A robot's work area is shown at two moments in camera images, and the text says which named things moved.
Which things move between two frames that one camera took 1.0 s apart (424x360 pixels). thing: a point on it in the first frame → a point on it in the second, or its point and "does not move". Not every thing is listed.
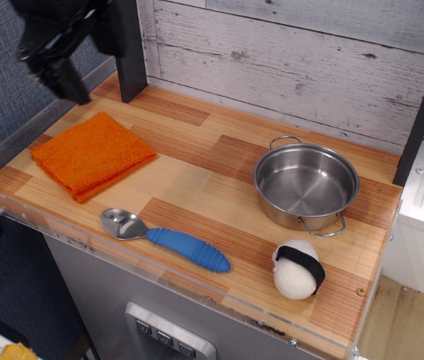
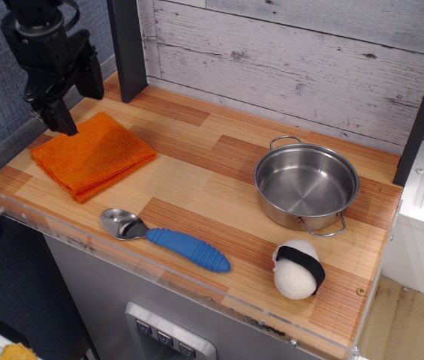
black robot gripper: [53, 28] → [43, 46]
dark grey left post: [131, 67] does not move
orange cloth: [91, 156] does not move
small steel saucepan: [296, 181] does not move
